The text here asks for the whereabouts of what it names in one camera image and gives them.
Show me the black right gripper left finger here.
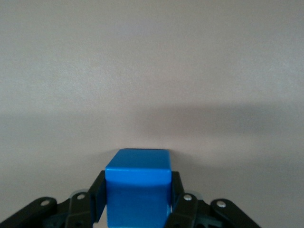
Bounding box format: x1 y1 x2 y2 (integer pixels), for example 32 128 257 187
0 170 106 228

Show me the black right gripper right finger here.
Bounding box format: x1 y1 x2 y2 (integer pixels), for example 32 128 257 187
165 171 260 228

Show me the blue cube block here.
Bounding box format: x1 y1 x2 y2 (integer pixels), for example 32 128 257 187
105 148 172 228

